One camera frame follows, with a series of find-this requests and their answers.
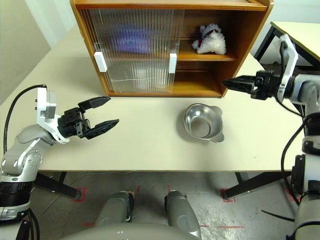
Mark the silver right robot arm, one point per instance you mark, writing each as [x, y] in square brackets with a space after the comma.
[311, 100]

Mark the beige table with black legs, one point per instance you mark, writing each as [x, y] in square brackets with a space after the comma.
[300, 37]

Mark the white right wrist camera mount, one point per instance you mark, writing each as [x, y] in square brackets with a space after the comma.
[291, 57]

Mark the grey rounded shell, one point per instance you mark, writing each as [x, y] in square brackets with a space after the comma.
[181, 212]
[112, 207]

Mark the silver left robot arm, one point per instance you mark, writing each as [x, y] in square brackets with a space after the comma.
[25, 150]

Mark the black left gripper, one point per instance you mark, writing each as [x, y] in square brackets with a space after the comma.
[72, 123]

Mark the ribbed clear sliding door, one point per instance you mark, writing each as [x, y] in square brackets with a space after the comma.
[86, 30]
[178, 25]

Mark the white fluffy plush toy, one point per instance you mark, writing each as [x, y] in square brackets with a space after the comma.
[212, 43]

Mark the stainless steel bowl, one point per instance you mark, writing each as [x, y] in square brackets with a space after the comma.
[202, 125]

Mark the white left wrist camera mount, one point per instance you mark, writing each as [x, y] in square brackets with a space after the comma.
[42, 107]

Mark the black table leg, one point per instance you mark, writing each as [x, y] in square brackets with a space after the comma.
[250, 188]
[57, 186]

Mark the grey curved body shell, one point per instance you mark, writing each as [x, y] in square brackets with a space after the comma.
[125, 232]

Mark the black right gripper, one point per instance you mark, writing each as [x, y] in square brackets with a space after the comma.
[266, 85]

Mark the brown wooden cabinet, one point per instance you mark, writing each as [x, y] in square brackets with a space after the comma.
[250, 50]

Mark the purple white plastic bag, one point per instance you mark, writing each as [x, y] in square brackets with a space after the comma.
[132, 40]

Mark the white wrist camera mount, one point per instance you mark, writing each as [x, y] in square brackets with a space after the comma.
[291, 57]
[42, 107]

